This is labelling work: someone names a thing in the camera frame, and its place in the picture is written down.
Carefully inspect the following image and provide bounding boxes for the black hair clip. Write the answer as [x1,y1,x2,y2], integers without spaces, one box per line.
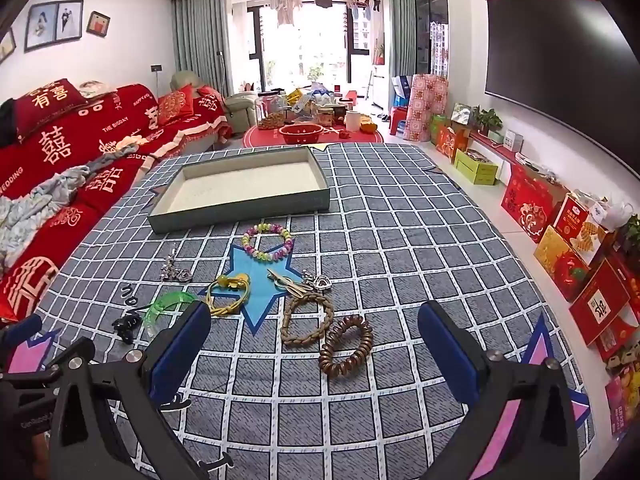
[111,310,146,345]

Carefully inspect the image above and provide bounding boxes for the red covered sofa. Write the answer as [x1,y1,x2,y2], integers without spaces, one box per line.
[0,80,236,326]

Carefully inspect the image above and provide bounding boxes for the colourful beaded bracelet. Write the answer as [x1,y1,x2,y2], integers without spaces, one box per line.
[243,223,295,262]

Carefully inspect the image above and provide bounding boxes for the red ornament pillow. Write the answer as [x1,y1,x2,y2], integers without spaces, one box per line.
[157,85,195,128]

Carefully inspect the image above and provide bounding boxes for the brown braided bracelet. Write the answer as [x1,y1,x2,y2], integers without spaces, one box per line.
[281,291,335,346]

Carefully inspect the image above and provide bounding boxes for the waffle print box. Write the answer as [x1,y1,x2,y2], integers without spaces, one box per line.
[550,192,611,266]

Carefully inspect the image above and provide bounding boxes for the orange gift box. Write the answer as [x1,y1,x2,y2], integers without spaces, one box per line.
[435,125,471,163]

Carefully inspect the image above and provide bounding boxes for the red colander bowl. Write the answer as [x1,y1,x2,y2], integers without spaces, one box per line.
[278,122,326,145]

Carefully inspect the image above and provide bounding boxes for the green transparent bracelet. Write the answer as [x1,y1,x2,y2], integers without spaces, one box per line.
[144,291,196,336]

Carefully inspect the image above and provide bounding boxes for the yellow cord bracelet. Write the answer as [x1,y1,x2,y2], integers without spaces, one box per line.
[206,272,251,317]

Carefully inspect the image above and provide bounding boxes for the light green armchair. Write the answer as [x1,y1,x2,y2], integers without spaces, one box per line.
[170,70,261,133]

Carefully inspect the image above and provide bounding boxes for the silver rhinestone hair clip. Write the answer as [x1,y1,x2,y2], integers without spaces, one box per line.
[159,245,194,283]

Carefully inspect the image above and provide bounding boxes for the green potted plant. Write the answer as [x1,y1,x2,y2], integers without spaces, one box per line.
[472,107,503,136]

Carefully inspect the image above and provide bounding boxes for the grey crumpled clothes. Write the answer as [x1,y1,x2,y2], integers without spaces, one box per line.
[0,145,141,268]

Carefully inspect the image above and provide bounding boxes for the red plastic stool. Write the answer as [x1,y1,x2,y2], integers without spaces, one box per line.
[390,105,413,136]

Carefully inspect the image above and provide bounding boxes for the grey-green curtain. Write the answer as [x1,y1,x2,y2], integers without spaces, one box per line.
[171,0,228,101]
[389,0,418,78]

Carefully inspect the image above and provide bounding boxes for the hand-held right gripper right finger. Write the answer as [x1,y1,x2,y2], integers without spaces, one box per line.
[417,300,593,480]

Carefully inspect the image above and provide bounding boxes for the brown hair clip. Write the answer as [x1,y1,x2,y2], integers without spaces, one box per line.
[267,268,313,297]

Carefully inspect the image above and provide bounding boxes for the black wall television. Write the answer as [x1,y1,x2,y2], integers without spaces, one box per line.
[484,0,640,181]

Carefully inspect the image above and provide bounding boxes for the yellow tomato print box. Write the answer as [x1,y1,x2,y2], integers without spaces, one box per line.
[534,225,591,301]

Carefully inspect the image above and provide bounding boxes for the red floral gift box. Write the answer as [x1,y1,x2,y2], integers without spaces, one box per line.
[501,165,571,243]

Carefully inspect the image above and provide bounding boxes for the grey-green shallow tray box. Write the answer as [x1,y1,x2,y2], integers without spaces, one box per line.
[148,146,332,235]

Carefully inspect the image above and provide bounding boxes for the dark glass cabinet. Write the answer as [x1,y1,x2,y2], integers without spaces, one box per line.
[414,0,448,78]

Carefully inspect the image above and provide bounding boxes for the silver heart charm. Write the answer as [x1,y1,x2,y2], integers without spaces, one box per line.
[302,270,333,292]

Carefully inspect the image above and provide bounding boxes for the red cardboard box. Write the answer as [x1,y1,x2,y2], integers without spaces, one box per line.
[569,257,633,348]

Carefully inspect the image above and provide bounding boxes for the red lettered pillow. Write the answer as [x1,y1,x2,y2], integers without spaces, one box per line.
[12,78,88,136]

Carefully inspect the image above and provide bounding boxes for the yellow-green fruit box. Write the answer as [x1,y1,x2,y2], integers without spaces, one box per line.
[454,149,501,186]

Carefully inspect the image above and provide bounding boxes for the small red photo frame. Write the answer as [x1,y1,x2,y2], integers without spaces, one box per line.
[86,10,111,38]

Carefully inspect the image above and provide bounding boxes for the clear jar of nuts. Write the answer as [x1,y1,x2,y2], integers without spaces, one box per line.
[257,97,286,131]

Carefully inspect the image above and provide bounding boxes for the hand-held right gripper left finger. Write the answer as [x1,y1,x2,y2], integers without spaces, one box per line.
[47,301,221,480]

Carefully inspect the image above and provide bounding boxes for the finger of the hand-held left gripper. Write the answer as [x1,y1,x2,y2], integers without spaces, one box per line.
[0,314,63,386]

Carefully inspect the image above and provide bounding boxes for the hanging laundry rack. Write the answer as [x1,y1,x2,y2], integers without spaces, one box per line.
[252,0,383,26]

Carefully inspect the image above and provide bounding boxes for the double photo frame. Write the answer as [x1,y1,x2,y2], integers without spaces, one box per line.
[24,1,83,52]

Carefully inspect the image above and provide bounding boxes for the round red table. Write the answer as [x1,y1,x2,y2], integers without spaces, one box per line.
[242,122,385,150]

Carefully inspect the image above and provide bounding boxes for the red patterned tall box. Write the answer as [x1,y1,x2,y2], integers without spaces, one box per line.
[410,74,451,142]

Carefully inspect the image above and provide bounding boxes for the brown spiral hair tie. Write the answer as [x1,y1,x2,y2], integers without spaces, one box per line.
[319,315,374,377]

